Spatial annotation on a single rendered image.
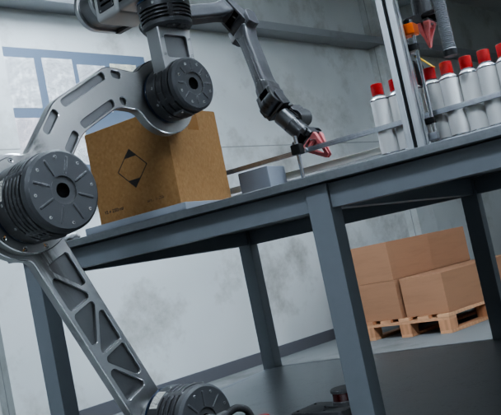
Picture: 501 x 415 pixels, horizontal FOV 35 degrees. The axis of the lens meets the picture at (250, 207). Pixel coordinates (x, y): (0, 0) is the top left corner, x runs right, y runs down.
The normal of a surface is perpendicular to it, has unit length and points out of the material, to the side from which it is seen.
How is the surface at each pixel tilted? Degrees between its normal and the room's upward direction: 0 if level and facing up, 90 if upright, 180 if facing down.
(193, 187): 90
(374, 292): 90
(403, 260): 90
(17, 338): 90
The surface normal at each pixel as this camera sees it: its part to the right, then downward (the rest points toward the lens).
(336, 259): -0.53, 0.04
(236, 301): 0.71, -0.20
